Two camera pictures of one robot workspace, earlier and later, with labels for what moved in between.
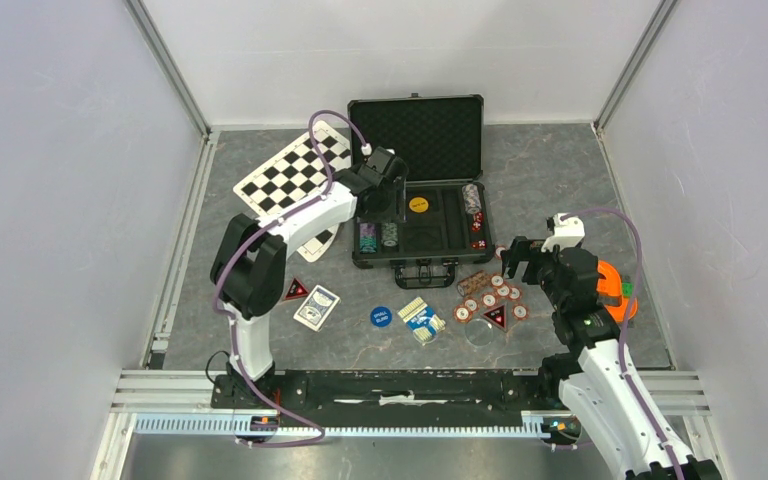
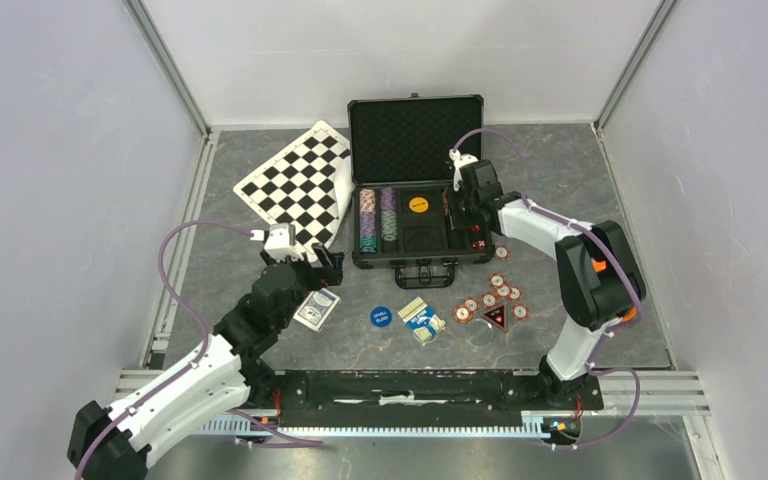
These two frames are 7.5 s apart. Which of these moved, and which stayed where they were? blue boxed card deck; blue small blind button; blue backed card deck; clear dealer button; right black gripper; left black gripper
Moved: right black gripper; left black gripper
Stayed: blue small blind button; blue boxed card deck; clear dealer button; blue backed card deck
